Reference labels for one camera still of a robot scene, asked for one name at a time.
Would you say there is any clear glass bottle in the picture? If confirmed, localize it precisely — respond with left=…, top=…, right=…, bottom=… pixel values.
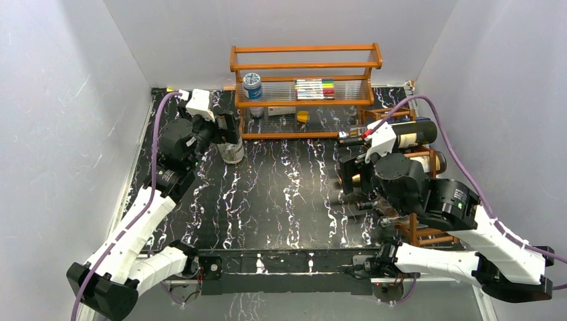
left=217, top=132, right=245, bottom=165

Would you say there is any dark green wine bottle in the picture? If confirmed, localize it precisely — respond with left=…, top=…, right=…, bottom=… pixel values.
left=338, top=119, right=438, bottom=152

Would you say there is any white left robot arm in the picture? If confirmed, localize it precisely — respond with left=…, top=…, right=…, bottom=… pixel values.
left=66, top=111, right=241, bottom=320

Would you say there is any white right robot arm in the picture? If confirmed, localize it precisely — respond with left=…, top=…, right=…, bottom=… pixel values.
left=338, top=153, right=554, bottom=303

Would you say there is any gold foil wine bottle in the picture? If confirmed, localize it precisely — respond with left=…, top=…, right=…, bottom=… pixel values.
left=337, top=150, right=447, bottom=185

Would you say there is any wooden wine rack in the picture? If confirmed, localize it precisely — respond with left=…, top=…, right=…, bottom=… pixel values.
left=376, top=107, right=460, bottom=247

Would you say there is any white small box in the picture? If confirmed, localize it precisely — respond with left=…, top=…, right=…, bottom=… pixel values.
left=267, top=106, right=296, bottom=116

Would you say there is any blue lidded jar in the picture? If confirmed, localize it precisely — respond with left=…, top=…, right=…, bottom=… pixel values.
left=242, top=72, right=262, bottom=100

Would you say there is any orange wooden shelf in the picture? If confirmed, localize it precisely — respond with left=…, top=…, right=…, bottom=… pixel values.
left=229, top=43, right=383, bottom=140

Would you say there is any yellow small object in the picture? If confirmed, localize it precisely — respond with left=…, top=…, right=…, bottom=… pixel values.
left=296, top=110, right=310, bottom=124

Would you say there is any marker pen set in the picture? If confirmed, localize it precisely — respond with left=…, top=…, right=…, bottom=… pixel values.
left=294, top=78, right=336, bottom=100

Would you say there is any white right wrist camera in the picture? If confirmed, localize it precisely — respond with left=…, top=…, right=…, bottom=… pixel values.
left=362, top=121, right=396, bottom=164

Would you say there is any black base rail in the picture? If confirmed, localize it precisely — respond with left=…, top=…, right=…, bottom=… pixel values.
left=159, top=250, right=404, bottom=297

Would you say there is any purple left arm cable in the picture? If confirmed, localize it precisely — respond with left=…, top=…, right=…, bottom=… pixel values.
left=70, top=90, right=183, bottom=321

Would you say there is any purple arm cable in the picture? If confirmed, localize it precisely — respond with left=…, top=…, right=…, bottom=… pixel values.
left=70, top=90, right=183, bottom=321
left=363, top=94, right=567, bottom=291

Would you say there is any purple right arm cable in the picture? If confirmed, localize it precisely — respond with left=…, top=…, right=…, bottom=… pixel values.
left=363, top=94, right=567, bottom=291

